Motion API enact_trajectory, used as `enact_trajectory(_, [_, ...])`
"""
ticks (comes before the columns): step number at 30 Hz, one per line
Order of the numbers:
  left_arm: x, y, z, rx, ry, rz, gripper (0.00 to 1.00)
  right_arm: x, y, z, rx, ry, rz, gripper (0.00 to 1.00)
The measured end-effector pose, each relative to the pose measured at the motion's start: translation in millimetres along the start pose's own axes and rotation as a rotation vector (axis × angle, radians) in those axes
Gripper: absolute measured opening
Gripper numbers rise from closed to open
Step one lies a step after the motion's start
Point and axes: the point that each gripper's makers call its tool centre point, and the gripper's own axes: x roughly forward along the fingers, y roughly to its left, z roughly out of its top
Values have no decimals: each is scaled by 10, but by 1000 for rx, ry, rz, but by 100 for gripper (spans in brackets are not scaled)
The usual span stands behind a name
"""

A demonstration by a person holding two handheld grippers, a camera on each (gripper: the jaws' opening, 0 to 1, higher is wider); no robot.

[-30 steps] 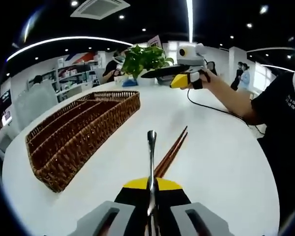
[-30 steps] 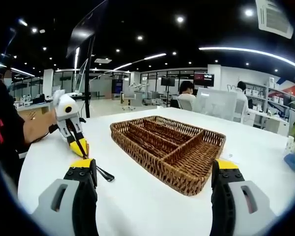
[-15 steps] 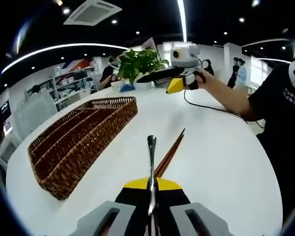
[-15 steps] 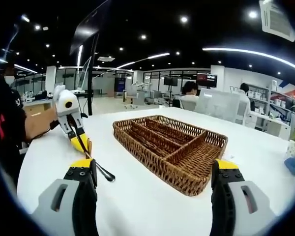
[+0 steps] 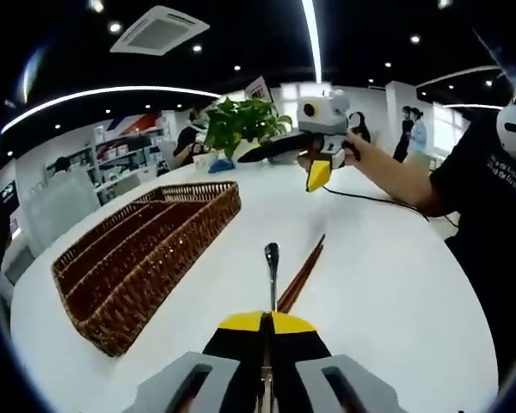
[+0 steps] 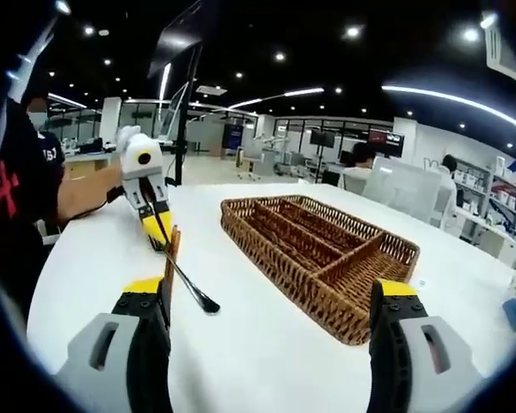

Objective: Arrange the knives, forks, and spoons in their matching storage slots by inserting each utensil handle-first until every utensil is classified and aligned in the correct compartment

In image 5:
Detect white cup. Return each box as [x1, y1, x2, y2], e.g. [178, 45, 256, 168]
[192, 153, 218, 170]

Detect person's right hand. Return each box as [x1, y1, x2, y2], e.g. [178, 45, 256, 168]
[346, 127, 372, 165]

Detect group of ceiling spotlights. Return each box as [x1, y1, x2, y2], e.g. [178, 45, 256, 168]
[6, 0, 508, 156]

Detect long curved ceiling light strip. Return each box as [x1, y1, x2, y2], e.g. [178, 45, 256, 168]
[301, 0, 326, 83]

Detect green plant in white pot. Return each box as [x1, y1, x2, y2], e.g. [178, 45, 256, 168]
[204, 96, 298, 167]

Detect red wall screen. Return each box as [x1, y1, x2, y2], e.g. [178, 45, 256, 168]
[0, 178, 21, 242]

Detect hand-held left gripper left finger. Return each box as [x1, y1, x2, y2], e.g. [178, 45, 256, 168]
[128, 311, 270, 413]

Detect blue object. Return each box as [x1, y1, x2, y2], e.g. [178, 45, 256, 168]
[208, 157, 236, 174]

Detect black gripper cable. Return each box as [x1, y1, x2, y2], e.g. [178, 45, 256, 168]
[322, 184, 432, 223]

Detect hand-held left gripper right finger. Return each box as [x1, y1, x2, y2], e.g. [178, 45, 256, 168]
[266, 310, 405, 413]

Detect pink hanging sign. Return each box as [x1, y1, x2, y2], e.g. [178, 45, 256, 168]
[244, 75, 273, 104]

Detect storage shelf with boxes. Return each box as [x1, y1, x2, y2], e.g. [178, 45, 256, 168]
[45, 124, 169, 203]

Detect brown wicker utensil storage tray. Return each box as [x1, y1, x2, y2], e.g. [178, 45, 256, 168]
[51, 180, 243, 358]

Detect white mesh office chair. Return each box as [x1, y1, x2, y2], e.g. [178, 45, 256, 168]
[25, 171, 101, 255]

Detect ceiling air conditioner vent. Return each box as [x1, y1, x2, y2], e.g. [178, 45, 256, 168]
[109, 4, 211, 57]

